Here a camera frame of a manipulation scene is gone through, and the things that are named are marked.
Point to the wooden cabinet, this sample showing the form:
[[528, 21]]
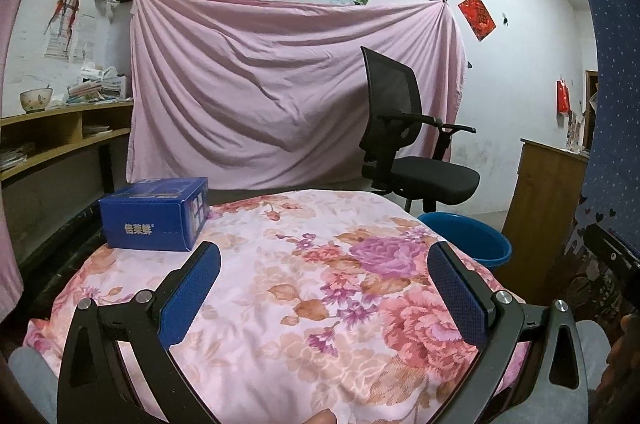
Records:
[[545, 214]]

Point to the floral pink blanket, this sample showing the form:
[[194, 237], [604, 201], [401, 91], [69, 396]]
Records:
[[310, 294]]

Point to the wooden shelf unit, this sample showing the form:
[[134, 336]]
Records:
[[60, 139]]

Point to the person's right hand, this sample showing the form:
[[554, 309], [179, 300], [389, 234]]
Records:
[[625, 364]]

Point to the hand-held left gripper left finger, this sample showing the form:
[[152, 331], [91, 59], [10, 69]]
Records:
[[187, 299]]

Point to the person's left hand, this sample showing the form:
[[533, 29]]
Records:
[[315, 417]]

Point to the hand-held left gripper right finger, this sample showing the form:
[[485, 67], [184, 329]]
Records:
[[460, 299]]

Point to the floral ceramic bowl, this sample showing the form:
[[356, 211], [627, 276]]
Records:
[[36, 100]]

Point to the stack of papers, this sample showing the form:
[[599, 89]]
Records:
[[97, 86]]

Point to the person's right leg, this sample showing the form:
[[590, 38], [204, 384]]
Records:
[[592, 354]]

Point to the hanging pink sheet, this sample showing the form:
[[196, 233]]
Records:
[[275, 94]]

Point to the red hanging envelope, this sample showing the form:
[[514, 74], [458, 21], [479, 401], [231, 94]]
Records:
[[563, 96]]

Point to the red paper wall square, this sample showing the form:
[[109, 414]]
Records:
[[476, 16]]

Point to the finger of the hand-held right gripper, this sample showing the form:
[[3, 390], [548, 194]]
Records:
[[612, 249]]

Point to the person's leg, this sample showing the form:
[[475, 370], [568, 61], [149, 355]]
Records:
[[592, 354], [32, 389]]

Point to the blue plastic basin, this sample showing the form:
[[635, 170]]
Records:
[[467, 239]]

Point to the blue cardboard box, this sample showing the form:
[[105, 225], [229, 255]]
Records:
[[150, 224]]

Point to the black mesh office chair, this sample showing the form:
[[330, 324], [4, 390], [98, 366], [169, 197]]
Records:
[[400, 139]]

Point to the person's left leg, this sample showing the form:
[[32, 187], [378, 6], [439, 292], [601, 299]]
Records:
[[32, 389]]

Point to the paper wall calendar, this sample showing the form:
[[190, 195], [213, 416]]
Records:
[[67, 41]]

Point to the blue dotted cloth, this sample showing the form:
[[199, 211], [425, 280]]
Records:
[[617, 79]]

